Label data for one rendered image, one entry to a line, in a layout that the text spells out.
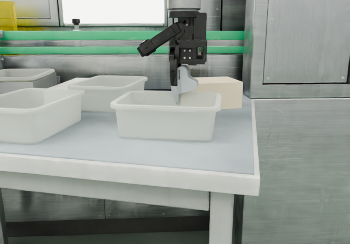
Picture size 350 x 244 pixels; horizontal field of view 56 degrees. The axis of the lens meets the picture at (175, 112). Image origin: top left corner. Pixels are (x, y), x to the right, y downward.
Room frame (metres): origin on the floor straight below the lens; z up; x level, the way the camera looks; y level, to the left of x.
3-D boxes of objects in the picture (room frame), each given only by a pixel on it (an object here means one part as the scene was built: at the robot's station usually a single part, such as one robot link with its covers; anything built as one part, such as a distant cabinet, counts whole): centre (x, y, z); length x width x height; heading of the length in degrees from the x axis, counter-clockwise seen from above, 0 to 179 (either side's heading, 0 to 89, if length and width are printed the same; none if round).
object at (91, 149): (1.38, 0.48, 0.73); 1.58 x 1.52 x 0.04; 78
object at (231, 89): (0.96, -0.10, 0.79); 0.16 x 0.12 x 0.07; 103
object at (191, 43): (0.78, -0.03, 0.95); 0.09 x 0.08 x 0.12; 81
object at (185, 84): (0.76, -0.02, 0.84); 0.06 x 0.03 x 0.09; 81
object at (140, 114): (0.71, 0.01, 0.78); 0.22 x 0.17 x 0.09; 81
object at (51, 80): (1.04, 0.48, 0.79); 0.27 x 0.17 x 0.08; 3
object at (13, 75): (1.01, 0.48, 0.80); 0.22 x 0.17 x 0.09; 3
